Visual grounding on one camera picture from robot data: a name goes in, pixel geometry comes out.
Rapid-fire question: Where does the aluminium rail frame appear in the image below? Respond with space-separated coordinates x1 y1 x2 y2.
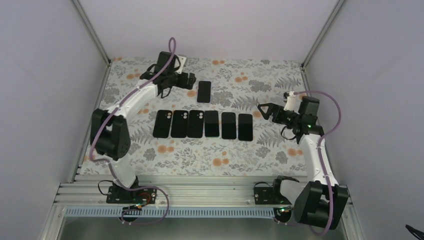
53 175 274 207

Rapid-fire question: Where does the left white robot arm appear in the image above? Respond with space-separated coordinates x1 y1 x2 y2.
89 51 196 203

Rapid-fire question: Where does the floral table mat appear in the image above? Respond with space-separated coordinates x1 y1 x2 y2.
80 56 313 177

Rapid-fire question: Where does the black phone case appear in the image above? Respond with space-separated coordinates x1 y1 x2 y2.
152 110 173 139
170 110 189 138
187 110 204 138

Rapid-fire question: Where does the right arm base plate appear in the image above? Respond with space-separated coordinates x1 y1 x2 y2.
253 185 292 205

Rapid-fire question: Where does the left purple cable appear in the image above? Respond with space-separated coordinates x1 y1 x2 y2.
89 37 177 226

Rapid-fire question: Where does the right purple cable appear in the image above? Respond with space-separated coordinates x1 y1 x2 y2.
273 90 343 237

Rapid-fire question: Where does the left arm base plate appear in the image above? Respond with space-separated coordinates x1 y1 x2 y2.
106 185 157 205

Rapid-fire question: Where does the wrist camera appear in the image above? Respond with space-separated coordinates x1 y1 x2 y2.
283 91 297 112
174 55 187 74

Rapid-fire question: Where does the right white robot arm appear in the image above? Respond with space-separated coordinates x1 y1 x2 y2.
255 96 349 236

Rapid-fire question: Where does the teal phone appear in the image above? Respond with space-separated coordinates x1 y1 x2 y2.
204 110 220 138

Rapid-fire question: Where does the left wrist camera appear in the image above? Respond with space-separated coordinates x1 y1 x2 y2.
174 55 187 74

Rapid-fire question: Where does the purple cable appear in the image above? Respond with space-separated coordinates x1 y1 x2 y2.
273 90 343 237
89 37 177 226

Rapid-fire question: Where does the black phone row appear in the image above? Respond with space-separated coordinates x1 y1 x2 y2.
238 113 253 142
221 112 237 140
196 81 212 104

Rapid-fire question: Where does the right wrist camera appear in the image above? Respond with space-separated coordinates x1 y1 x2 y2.
283 91 297 112

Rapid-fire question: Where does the grey slotted cable duct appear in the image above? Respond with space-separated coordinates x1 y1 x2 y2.
63 206 275 219

